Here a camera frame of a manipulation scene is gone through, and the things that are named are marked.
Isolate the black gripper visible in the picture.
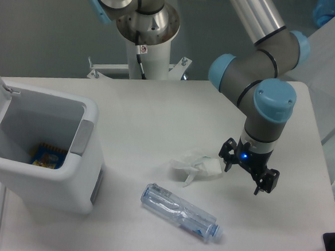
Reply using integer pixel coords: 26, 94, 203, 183
219, 138, 280, 195

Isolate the white paper tissue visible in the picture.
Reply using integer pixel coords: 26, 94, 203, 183
169, 149, 223, 187

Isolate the clear crushed plastic bottle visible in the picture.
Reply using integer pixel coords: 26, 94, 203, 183
141, 183, 223, 242

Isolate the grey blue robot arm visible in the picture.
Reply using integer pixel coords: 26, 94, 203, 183
88, 0, 310, 193

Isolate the white open trash can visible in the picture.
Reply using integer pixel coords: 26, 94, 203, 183
0, 76, 104, 214

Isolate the translucent plastic storage box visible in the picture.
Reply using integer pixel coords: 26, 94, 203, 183
287, 17, 335, 198

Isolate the blue yellow snack wrapper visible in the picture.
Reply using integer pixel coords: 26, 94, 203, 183
29, 143, 68, 170

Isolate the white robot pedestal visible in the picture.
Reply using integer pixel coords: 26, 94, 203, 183
85, 9, 196, 87

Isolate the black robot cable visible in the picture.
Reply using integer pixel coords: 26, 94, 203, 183
131, 30, 150, 80

